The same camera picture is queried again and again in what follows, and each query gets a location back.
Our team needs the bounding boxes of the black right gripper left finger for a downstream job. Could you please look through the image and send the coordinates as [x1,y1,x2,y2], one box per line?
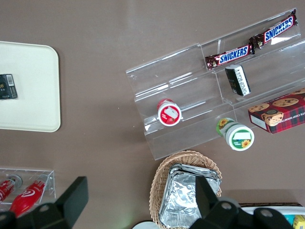
[16,176,89,229]

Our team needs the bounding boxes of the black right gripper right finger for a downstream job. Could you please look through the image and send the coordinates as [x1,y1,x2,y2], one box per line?
[190,176,241,229]

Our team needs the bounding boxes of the white rectangular snack tray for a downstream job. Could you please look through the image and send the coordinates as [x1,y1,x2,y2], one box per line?
[238,205,305,229]

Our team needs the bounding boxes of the light wicker basket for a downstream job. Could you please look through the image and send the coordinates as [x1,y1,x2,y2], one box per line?
[149,149,223,228]

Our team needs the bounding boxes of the cream plastic tray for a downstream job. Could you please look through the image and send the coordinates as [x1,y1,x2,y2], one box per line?
[0,41,61,133]

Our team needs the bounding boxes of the stack of foil trays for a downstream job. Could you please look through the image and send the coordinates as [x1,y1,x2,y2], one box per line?
[159,164,222,228]

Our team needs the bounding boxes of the clear acrylic bottle rack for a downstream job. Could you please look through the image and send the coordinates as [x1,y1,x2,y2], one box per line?
[0,167,57,208]

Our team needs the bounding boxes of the red cola bottle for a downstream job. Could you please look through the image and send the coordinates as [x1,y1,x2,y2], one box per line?
[0,175,23,204]
[9,175,50,218]

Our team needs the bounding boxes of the green sunflower yogurt cup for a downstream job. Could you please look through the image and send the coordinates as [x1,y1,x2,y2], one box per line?
[215,117,255,152]

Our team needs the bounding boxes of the teal snack packet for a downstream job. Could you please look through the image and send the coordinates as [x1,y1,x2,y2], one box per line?
[283,214,296,225]

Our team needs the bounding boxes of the red lid yogurt cup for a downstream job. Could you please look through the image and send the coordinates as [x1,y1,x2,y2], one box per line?
[157,98,184,126]

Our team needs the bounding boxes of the yellow snack packet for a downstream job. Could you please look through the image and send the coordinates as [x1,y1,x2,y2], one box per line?
[293,214,305,229]

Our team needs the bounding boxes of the red tartan cookie box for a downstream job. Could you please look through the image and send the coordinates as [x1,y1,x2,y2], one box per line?
[247,87,305,135]

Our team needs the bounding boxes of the clear acrylic stepped shelf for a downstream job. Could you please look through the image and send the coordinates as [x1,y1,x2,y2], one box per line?
[125,8,305,160]

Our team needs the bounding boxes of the black box white side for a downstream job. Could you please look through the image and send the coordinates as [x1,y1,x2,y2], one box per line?
[224,64,252,97]

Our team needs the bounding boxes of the black box gold print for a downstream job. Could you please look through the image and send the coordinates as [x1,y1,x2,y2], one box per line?
[0,73,19,101]

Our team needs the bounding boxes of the Snickers chocolate bar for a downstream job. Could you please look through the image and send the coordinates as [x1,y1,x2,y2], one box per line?
[204,44,256,72]
[249,9,299,50]

